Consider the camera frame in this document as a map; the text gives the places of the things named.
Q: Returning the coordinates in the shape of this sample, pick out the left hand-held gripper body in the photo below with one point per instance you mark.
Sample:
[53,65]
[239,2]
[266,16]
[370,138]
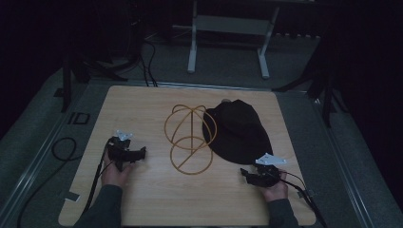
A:
[122,151]

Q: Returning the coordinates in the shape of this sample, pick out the white metal frame stand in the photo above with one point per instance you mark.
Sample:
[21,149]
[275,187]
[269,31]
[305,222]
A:
[233,25]

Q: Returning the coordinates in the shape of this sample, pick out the black bucket hat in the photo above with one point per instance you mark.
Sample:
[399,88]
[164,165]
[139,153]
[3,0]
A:
[237,133]

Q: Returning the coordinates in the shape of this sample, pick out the black tripod stand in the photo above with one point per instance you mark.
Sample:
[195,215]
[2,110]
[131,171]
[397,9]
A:
[79,72]
[323,85]

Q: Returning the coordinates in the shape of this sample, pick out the person's left hand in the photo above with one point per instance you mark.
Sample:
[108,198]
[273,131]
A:
[114,174]

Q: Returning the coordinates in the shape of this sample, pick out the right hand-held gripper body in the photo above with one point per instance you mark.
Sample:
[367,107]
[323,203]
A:
[267,173]

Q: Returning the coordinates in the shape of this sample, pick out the person's right hand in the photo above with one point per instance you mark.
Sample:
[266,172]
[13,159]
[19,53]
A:
[276,190]

